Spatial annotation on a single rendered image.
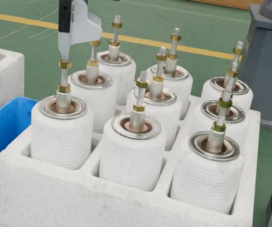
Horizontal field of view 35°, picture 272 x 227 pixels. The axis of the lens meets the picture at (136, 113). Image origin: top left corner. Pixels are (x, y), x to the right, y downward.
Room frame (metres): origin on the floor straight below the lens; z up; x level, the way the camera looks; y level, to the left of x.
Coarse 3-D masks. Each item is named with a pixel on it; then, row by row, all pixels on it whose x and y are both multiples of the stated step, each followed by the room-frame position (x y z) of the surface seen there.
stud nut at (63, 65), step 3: (60, 60) 0.59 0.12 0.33; (69, 60) 0.59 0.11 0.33; (60, 63) 0.58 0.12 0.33; (63, 63) 0.58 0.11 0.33; (66, 63) 0.58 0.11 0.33; (69, 63) 0.58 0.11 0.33; (60, 66) 0.58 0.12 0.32; (63, 66) 0.58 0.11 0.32; (66, 66) 0.58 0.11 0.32; (69, 66) 0.58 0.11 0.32
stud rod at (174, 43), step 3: (177, 30) 0.79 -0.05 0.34; (174, 33) 0.79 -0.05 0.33; (177, 33) 0.79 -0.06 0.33; (174, 42) 0.79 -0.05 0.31; (177, 42) 0.79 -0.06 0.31; (174, 45) 0.79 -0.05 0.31; (174, 48) 0.79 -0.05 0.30; (171, 51) 0.79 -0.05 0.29; (174, 51) 0.79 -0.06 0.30; (174, 54) 0.79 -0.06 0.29
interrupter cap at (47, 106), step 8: (48, 96) 0.61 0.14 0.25; (56, 96) 0.62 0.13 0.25; (72, 96) 0.62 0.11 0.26; (40, 104) 0.58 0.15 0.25; (48, 104) 0.59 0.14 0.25; (72, 104) 0.60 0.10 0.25; (80, 104) 0.60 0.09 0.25; (48, 112) 0.56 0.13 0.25; (56, 112) 0.57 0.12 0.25; (64, 112) 0.57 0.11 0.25; (72, 112) 0.57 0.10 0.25; (80, 112) 0.58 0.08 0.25
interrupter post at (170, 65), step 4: (168, 60) 0.79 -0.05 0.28; (172, 60) 0.78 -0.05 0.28; (176, 60) 0.79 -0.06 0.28; (168, 64) 0.78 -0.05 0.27; (172, 64) 0.78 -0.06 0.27; (176, 64) 0.79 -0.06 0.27; (168, 68) 0.78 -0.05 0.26; (172, 68) 0.78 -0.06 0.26; (164, 72) 0.79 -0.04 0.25; (168, 72) 0.78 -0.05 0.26; (172, 72) 0.78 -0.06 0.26
